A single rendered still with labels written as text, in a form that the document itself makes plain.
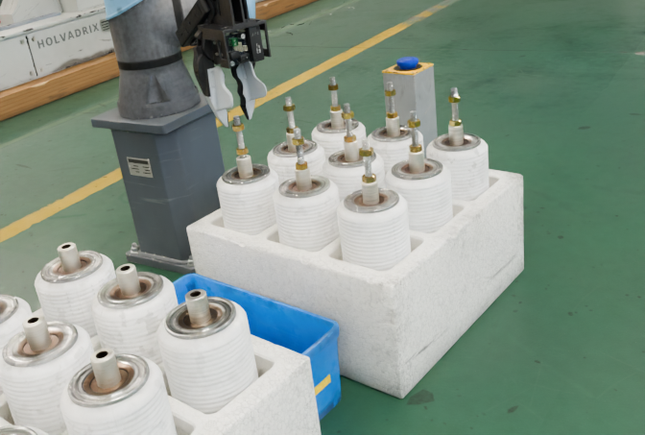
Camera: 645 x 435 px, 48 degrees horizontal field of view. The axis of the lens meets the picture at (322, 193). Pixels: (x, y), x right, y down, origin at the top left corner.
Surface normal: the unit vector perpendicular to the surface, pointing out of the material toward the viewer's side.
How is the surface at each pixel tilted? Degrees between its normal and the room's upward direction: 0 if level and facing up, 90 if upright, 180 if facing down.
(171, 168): 90
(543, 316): 0
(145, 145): 90
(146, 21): 90
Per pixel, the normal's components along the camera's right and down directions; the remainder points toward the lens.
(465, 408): -0.11, -0.91
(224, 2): -0.78, 0.33
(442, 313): 0.78, 0.16
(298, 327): -0.62, 0.35
